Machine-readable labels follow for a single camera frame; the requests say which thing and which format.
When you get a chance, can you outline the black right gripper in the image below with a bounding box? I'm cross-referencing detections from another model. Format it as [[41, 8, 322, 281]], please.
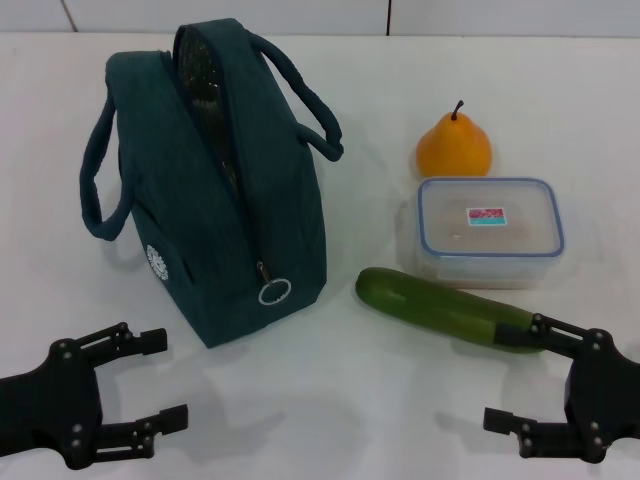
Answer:
[[483, 312, 640, 464]]

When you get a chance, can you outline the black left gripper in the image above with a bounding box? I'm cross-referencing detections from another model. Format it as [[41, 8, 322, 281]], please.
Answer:
[[0, 322, 190, 470]]

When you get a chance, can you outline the green cucumber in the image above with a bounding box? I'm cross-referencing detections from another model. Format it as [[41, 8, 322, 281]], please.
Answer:
[[355, 267, 549, 355]]

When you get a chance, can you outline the clear plastic food container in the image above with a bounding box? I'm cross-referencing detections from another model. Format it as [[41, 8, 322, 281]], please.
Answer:
[[397, 175, 567, 290]]

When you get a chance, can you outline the dark teal insulated lunch bag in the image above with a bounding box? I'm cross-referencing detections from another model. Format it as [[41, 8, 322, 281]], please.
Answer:
[[79, 17, 346, 349]]

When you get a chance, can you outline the orange pear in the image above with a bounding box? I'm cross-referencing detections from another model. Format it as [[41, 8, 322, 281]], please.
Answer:
[[415, 99, 494, 179]]

